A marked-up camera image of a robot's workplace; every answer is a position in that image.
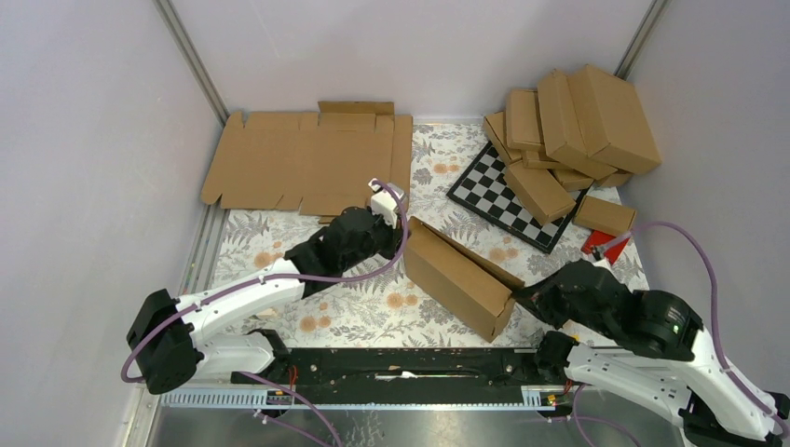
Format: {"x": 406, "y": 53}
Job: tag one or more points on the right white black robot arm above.
{"x": 713, "y": 404}

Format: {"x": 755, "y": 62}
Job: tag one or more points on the small cardboard box on red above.
{"x": 607, "y": 217}

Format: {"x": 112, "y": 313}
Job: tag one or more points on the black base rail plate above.
{"x": 412, "y": 377}

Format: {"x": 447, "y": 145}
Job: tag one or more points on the stack of flat cardboard blanks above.
{"x": 317, "y": 163}

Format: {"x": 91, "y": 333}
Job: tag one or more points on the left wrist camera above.
{"x": 382, "y": 203}

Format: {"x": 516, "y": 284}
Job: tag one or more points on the large folded cardboard box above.
{"x": 612, "y": 121}

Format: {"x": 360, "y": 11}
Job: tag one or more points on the black white chessboard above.
{"x": 481, "y": 189}

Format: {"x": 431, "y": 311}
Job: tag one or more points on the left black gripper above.
{"x": 394, "y": 236}

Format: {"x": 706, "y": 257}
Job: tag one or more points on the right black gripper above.
{"x": 533, "y": 299}

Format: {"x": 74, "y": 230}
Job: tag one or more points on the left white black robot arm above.
{"x": 176, "y": 339}

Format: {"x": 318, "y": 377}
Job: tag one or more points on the low folded cardboard box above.
{"x": 572, "y": 180}

